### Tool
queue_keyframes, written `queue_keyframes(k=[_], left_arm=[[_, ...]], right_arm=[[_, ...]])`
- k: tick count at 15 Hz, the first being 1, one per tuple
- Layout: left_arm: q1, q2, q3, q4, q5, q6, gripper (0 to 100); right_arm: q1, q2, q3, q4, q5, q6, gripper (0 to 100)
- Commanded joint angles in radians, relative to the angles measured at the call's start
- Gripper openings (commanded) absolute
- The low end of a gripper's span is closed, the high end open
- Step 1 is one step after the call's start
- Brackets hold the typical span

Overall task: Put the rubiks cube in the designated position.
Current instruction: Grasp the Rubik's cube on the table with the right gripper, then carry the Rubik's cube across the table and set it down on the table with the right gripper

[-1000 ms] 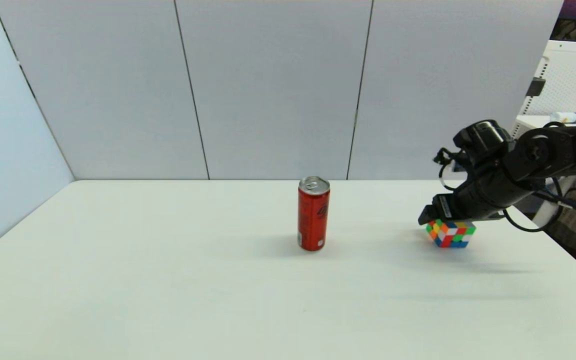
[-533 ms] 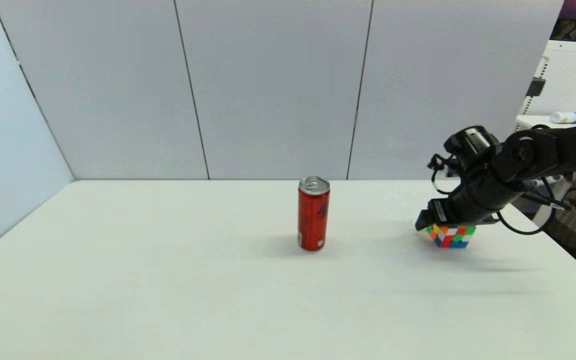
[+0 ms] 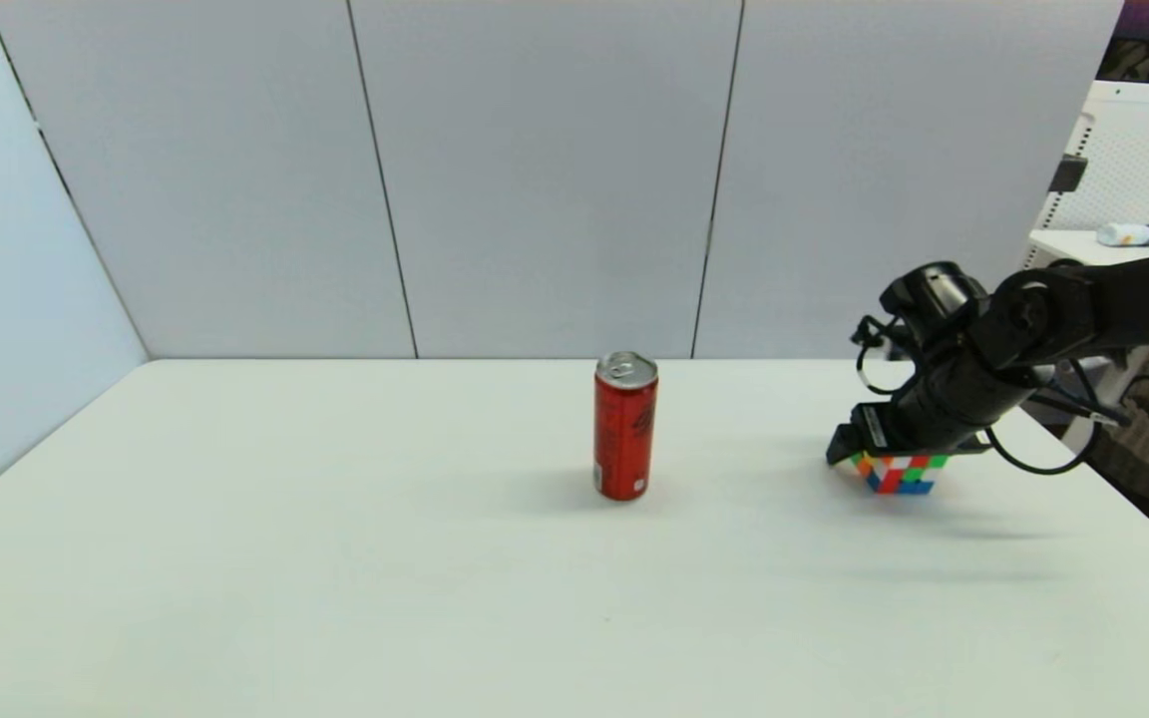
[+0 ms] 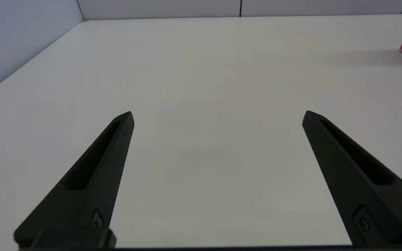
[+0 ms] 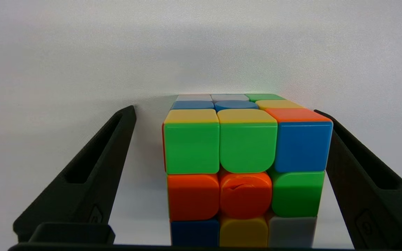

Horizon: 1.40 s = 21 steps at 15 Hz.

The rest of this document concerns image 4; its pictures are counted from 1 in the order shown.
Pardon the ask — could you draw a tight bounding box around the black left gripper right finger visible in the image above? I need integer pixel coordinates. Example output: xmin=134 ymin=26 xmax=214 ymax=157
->
xmin=302 ymin=110 xmax=402 ymax=249

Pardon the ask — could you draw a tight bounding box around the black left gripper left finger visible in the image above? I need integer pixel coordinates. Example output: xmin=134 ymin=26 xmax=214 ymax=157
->
xmin=13 ymin=111 xmax=135 ymax=249

